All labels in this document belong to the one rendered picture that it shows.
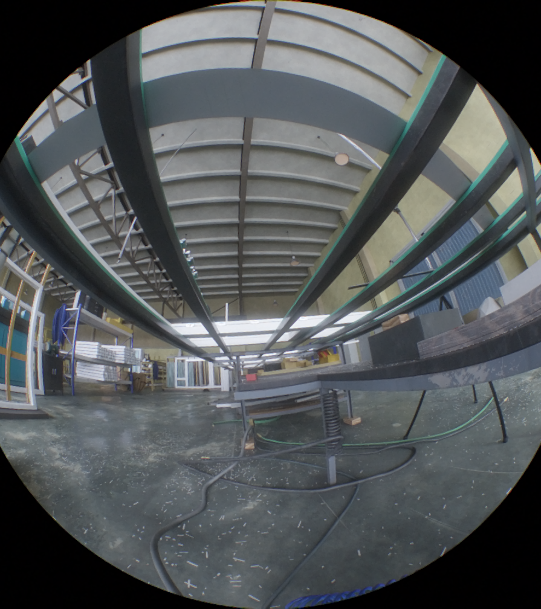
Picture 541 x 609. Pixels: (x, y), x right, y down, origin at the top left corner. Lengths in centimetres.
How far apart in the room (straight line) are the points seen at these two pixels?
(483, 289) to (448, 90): 605
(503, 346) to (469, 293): 604
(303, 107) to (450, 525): 96
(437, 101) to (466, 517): 91
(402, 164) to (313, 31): 828
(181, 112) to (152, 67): 825
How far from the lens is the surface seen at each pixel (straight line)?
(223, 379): 721
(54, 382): 440
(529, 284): 39
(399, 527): 80
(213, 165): 859
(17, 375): 426
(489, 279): 618
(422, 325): 50
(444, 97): 29
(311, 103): 25
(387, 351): 59
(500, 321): 35
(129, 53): 23
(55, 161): 36
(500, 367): 35
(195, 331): 104
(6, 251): 115
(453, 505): 87
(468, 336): 37
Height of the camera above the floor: 63
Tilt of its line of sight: 21 degrees up
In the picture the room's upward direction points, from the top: 7 degrees counter-clockwise
